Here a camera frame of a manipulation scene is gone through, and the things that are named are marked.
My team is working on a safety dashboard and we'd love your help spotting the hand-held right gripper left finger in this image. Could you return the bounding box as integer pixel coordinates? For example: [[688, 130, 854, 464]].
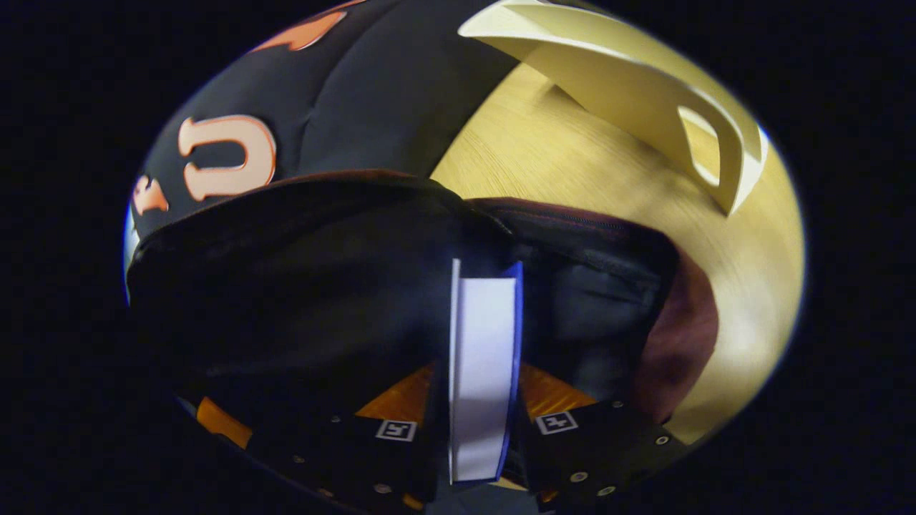
[[247, 363, 448, 512]]

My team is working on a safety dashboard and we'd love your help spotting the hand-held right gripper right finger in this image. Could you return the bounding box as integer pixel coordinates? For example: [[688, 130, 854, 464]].
[[512, 365, 688, 505]]

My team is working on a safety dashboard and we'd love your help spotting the blue book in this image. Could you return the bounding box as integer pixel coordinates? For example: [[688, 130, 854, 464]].
[[447, 259, 525, 484]]

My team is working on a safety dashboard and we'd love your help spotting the maroon schoolbag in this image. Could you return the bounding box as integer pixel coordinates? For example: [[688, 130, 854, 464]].
[[127, 170, 720, 437]]

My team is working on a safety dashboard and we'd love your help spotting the white bookshelf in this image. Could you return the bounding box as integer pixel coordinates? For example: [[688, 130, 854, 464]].
[[458, 0, 770, 215]]

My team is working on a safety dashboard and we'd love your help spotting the black backdrop cloth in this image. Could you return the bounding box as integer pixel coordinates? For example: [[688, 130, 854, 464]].
[[125, 0, 523, 247]]

